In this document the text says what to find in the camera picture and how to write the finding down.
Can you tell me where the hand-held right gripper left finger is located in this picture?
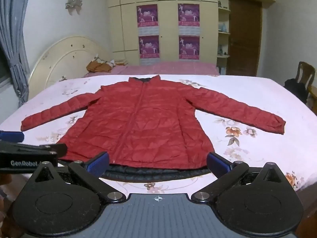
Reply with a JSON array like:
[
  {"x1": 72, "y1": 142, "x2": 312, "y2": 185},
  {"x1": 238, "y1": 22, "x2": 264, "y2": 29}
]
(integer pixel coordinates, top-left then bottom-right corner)
[{"x1": 35, "y1": 152, "x2": 125, "y2": 203}]

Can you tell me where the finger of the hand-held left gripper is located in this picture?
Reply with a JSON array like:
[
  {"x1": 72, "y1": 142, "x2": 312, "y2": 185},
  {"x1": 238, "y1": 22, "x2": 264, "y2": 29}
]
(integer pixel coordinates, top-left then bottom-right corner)
[
  {"x1": 0, "y1": 141, "x2": 68, "y2": 157},
  {"x1": 0, "y1": 131, "x2": 25, "y2": 142}
]

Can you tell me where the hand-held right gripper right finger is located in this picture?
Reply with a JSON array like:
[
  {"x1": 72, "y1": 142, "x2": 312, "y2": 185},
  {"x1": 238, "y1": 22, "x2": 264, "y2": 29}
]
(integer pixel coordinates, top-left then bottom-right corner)
[{"x1": 191, "y1": 152, "x2": 283, "y2": 203}]

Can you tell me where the red puffer jacket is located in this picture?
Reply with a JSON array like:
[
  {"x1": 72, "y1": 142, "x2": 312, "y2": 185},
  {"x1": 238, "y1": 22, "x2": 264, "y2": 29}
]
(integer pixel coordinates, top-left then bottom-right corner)
[{"x1": 20, "y1": 76, "x2": 286, "y2": 182}]

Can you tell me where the window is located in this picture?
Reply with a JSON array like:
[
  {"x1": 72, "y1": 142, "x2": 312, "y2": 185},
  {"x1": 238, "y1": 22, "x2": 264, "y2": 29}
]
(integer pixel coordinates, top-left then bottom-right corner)
[{"x1": 0, "y1": 47, "x2": 12, "y2": 88}]

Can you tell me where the floral bed sheet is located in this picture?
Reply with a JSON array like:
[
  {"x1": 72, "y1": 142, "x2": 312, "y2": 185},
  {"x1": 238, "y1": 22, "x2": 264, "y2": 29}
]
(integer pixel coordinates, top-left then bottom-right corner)
[{"x1": 0, "y1": 74, "x2": 317, "y2": 194}]

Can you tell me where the cream bed headboard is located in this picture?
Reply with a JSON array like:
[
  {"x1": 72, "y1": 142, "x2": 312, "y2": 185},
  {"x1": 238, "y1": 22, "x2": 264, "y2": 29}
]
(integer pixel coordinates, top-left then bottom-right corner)
[{"x1": 28, "y1": 36, "x2": 112, "y2": 92}]

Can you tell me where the orange brown folded cloth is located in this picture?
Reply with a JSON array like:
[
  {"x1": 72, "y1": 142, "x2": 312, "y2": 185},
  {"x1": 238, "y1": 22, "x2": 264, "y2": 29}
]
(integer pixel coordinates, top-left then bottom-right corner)
[{"x1": 86, "y1": 54, "x2": 117, "y2": 73}]

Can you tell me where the grey curtain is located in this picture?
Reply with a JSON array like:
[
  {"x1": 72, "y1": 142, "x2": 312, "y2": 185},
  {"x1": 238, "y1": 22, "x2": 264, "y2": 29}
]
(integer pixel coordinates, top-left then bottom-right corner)
[{"x1": 0, "y1": 0, "x2": 34, "y2": 107}]

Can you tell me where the black bag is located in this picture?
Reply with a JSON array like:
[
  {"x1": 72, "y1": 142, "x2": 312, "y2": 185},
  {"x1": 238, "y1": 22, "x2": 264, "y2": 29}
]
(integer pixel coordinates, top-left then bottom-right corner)
[{"x1": 284, "y1": 78, "x2": 308, "y2": 103}]

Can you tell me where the pink checked bed sheet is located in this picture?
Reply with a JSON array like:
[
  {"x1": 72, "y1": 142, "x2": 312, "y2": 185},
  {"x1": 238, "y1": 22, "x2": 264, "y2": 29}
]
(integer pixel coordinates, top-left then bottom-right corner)
[{"x1": 83, "y1": 61, "x2": 220, "y2": 78}]

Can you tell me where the wooden chair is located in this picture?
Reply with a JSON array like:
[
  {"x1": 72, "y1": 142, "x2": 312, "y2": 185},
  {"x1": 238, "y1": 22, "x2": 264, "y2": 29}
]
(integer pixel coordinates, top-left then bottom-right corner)
[{"x1": 296, "y1": 61, "x2": 317, "y2": 116}]

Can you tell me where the brown wooden door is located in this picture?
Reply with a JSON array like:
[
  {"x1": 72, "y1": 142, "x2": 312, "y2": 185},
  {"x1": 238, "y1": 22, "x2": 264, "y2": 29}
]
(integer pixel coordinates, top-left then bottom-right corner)
[{"x1": 227, "y1": 0, "x2": 263, "y2": 77}]

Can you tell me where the cream corner shelf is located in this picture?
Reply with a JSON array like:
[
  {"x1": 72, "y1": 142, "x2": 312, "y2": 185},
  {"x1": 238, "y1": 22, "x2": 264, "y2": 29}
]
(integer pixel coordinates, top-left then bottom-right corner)
[{"x1": 217, "y1": 0, "x2": 231, "y2": 75}]

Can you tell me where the cream wardrobe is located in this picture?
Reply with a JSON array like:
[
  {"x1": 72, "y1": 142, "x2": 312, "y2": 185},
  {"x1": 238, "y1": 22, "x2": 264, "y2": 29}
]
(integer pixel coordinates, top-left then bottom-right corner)
[{"x1": 105, "y1": 0, "x2": 276, "y2": 66}]

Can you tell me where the purple wall poster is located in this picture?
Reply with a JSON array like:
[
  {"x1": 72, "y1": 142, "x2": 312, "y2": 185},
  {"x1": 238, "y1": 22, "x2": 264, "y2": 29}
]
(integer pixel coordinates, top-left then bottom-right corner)
[
  {"x1": 138, "y1": 35, "x2": 160, "y2": 66},
  {"x1": 178, "y1": 3, "x2": 201, "y2": 36},
  {"x1": 136, "y1": 4, "x2": 159, "y2": 36},
  {"x1": 179, "y1": 35, "x2": 200, "y2": 60}
]

